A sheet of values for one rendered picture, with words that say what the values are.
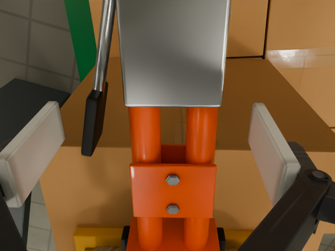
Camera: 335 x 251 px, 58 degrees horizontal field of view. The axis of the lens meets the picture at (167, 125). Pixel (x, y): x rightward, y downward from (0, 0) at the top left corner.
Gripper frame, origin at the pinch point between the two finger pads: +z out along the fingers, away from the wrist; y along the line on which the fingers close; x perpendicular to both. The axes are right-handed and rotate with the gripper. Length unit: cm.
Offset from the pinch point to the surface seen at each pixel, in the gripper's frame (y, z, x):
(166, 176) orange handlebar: 0.8, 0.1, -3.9
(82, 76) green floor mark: -41, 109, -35
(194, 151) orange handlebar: 2.8, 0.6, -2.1
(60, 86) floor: -52, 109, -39
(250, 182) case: 11.1, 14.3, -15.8
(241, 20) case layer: 16, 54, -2
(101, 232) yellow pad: -9.3, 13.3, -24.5
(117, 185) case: -6.4, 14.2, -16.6
